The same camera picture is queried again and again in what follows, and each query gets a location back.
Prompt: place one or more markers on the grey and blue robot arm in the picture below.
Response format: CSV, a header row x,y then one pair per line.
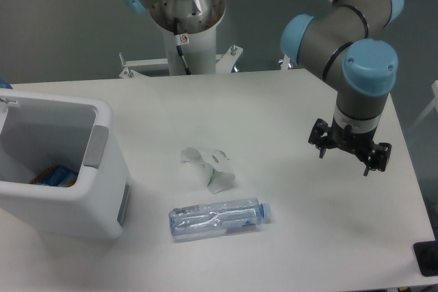
x,y
339,49

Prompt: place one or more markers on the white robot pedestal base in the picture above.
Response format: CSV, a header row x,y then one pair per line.
x,y
188,28

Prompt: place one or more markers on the blue and yellow snack packet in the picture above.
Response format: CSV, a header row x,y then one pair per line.
x,y
56,176

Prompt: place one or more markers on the white plastic trash can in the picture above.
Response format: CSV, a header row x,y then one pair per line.
x,y
39,130

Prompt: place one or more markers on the white frame at right edge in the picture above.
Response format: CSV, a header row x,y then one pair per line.
x,y
432,106

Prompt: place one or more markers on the white table clamp bracket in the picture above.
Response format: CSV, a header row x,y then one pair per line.
x,y
285,63

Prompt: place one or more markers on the black device at table corner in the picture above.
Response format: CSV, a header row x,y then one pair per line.
x,y
426,256

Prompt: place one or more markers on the clear plastic water bottle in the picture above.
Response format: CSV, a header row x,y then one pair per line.
x,y
234,217

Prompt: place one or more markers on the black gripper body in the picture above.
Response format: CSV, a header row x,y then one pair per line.
x,y
358,144

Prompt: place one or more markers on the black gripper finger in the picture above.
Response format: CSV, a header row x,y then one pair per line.
x,y
375,157
321,137

